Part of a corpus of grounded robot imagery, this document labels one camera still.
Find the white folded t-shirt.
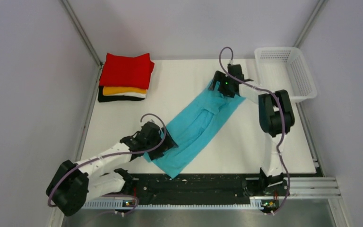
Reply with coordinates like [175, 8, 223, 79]
[111, 92, 146, 99]

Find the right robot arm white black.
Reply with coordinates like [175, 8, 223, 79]
[208, 64, 295, 196]

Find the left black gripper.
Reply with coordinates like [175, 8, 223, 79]
[146, 126, 178, 160]

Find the aluminium frame rail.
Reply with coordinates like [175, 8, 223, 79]
[56, 177, 342, 200]

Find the black folded t-shirt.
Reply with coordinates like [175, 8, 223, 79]
[97, 86, 145, 103]

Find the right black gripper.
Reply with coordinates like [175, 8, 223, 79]
[208, 71, 235, 98]

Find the turquoise t-shirt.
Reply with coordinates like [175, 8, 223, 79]
[143, 88, 245, 178]

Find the white plastic basket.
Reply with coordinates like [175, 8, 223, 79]
[254, 47, 318, 103]

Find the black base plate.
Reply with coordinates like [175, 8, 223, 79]
[75, 171, 323, 206]

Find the red folded t-shirt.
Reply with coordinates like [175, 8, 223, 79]
[99, 53, 155, 90]

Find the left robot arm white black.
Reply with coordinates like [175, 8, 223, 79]
[46, 122, 178, 217]

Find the yellow folded t-shirt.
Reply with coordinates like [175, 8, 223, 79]
[103, 87, 147, 96]

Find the white slotted cable duct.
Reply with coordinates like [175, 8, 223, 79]
[82, 197, 276, 210]

